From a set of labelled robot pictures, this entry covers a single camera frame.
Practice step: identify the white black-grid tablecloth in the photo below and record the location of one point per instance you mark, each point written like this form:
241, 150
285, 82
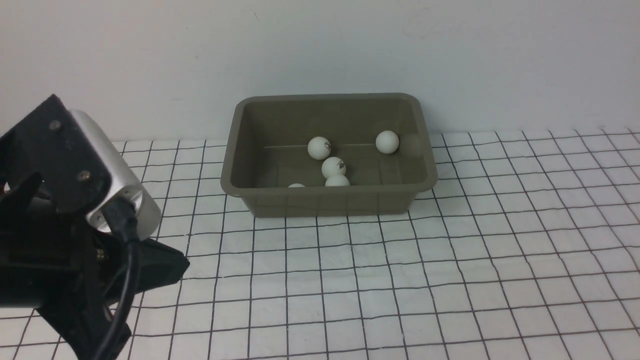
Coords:
527, 248

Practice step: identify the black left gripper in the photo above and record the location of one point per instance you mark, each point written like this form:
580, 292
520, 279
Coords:
81, 281

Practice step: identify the olive green plastic bin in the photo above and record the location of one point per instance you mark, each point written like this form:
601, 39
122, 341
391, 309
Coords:
267, 151

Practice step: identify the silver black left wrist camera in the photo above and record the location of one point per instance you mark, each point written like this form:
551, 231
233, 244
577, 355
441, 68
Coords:
62, 156

